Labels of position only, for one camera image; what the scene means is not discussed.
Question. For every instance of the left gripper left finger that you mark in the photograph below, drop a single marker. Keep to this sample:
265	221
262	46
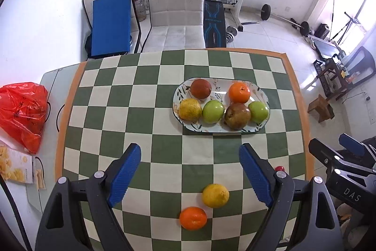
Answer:
62	226

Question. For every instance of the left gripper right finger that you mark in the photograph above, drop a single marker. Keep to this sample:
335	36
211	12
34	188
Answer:
316	226

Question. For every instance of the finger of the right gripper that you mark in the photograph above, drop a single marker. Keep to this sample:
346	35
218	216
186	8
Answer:
327	156
360	153

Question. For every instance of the small red cherry tomato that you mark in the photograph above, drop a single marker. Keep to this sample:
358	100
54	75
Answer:
280	168

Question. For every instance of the small yellow lemon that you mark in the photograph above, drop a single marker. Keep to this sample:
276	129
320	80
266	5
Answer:
215	195

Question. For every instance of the small green apple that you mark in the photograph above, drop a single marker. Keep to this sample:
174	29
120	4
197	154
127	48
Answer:
259	111

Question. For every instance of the orange tangerine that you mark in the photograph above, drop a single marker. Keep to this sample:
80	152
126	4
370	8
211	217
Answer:
193	218
239	92

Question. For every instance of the large yellow pear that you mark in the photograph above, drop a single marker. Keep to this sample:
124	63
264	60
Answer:
190	110

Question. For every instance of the small wooden stool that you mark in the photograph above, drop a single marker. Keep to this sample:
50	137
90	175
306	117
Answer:
323	109

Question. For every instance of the dark wooden side table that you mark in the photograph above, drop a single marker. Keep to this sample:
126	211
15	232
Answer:
332	78

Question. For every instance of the yellow snack box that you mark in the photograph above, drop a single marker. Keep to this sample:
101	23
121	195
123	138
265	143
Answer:
21	167

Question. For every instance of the dark wooden chair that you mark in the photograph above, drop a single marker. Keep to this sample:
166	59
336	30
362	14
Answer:
359	68

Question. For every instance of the brown russet apple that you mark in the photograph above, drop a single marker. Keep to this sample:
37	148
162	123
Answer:
237	116

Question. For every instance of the large green apple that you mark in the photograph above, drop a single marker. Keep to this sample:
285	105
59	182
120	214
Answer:
212	112

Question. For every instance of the orange tangerine on plate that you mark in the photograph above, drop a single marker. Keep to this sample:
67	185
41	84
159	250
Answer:
239	92

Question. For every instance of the floral oval ceramic plate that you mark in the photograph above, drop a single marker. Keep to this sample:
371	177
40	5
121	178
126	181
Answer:
220	88

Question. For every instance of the dark red round fruit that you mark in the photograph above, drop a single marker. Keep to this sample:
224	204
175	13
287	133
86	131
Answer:
200	89

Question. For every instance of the red plastic bag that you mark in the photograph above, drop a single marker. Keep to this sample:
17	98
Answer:
23	113

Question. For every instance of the green checkered tablecloth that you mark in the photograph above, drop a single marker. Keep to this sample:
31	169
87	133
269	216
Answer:
121	100

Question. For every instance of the floor barbell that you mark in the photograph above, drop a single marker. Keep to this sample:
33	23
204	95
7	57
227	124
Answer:
304	27

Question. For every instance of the black blue exercise bench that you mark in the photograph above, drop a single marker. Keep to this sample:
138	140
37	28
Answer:
214	24

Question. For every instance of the white padded chair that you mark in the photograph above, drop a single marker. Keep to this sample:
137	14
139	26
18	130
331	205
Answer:
175	25

